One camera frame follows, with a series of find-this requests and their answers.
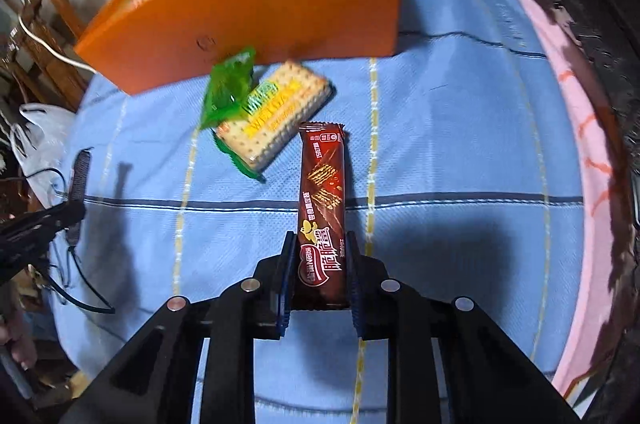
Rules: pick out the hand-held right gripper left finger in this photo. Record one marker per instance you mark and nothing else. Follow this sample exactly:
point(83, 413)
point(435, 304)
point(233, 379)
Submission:
point(286, 279)

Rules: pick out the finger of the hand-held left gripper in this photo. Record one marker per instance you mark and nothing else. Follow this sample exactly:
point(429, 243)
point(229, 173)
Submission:
point(80, 174)

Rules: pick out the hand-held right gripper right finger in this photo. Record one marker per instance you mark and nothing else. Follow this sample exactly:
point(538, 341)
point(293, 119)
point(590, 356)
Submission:
point(355, 284)

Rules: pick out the brown chocolate wafer bar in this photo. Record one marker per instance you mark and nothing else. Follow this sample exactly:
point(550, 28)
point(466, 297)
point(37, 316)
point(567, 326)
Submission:
point(322, 204)

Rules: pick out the orange cardboard box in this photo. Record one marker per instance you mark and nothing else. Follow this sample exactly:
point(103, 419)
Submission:
point(275, 3)

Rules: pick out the person's left hand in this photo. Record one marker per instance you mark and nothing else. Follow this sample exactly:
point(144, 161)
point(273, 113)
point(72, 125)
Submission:
point(15, 339)

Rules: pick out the white printed plastic bag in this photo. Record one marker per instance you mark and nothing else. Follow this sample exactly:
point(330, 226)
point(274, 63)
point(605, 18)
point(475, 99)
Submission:
point(40, 133)

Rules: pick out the green square biscuit packet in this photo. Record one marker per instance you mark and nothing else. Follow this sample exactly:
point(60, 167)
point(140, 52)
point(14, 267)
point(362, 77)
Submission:
point(270, 113)

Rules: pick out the blue checked cloth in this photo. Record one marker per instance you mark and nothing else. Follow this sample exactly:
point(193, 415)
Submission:
point(450, 128)

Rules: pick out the pink cloth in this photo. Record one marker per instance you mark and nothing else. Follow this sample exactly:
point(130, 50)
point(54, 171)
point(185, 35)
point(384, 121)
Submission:
point(585, 128)

